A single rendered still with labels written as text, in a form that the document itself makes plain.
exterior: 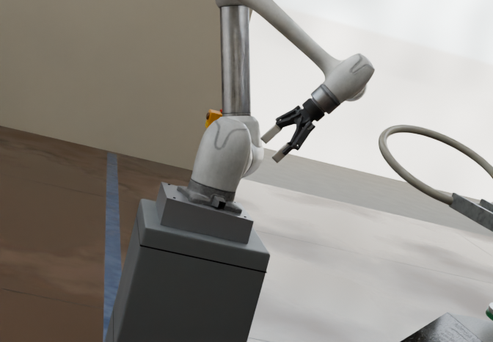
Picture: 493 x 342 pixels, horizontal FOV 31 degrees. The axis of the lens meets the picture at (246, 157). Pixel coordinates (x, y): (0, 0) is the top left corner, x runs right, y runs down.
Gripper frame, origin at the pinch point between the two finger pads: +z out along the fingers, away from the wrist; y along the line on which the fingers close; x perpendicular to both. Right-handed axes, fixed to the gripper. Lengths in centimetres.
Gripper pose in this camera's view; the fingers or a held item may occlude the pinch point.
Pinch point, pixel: (271, 147)
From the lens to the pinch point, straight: 282.5
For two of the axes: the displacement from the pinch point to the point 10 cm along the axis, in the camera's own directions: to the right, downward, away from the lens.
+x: -6.3, -6.0, -4.9
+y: -2.4, -4.5, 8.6
